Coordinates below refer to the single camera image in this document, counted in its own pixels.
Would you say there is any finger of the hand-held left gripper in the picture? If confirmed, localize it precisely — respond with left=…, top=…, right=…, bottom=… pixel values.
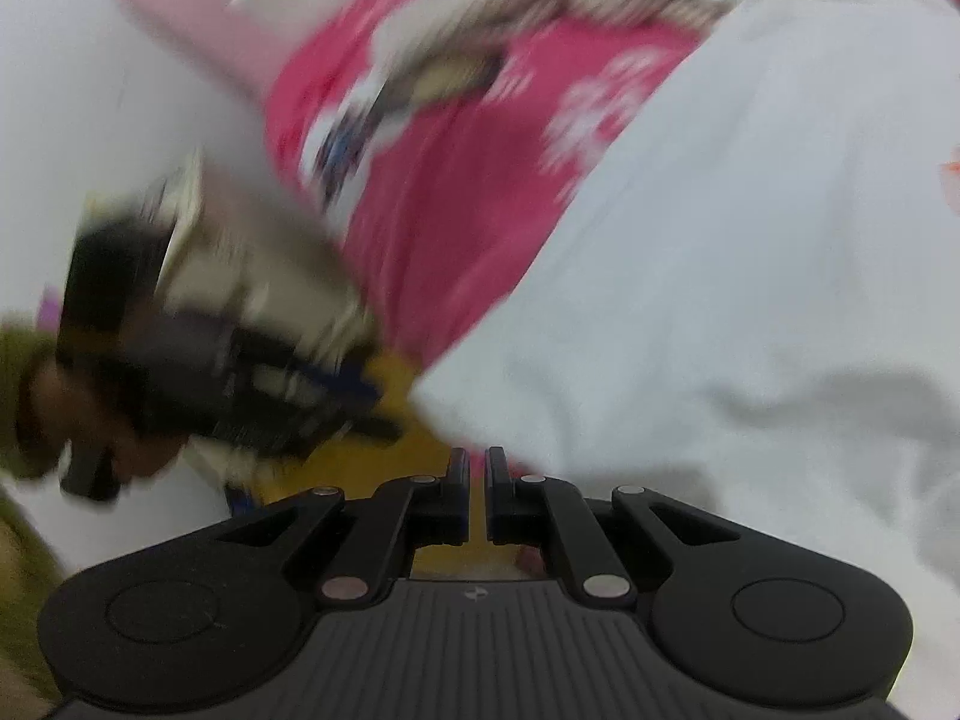
left=225, top=356, right=406, bottom=460

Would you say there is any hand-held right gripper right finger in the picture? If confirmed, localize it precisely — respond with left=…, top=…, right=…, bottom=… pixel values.
left=484, top=446, right=743, bottom=610

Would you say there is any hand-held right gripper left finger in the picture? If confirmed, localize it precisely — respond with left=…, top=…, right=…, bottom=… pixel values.
left=217, top=448, right=472, bottom=611

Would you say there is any white garment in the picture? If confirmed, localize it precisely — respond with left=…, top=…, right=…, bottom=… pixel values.
left=409, top=0, right=960, bottom=691

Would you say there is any person's left hand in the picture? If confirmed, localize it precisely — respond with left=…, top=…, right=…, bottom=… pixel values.
left=28, top=360, right=190, bottom=482

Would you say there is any pink floral blanket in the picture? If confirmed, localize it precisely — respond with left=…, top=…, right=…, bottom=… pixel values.
left=259, top=0, right=702, bottom=376

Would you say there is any person's olive green top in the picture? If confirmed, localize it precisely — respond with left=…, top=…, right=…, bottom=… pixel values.
left=0, top=487, right=70, bottom=702

